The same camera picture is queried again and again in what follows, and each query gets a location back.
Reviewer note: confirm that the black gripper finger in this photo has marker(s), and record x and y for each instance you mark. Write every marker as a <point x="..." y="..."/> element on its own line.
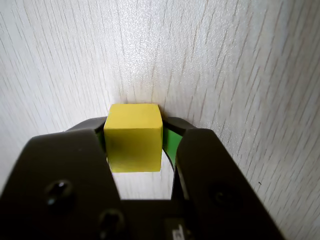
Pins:
<point x="62" y="175"/>
<point x="215" y="175"/>

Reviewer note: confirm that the yellow wooden cube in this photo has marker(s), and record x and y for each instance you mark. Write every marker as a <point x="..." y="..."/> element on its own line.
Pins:
<point x="132" y="145"/>

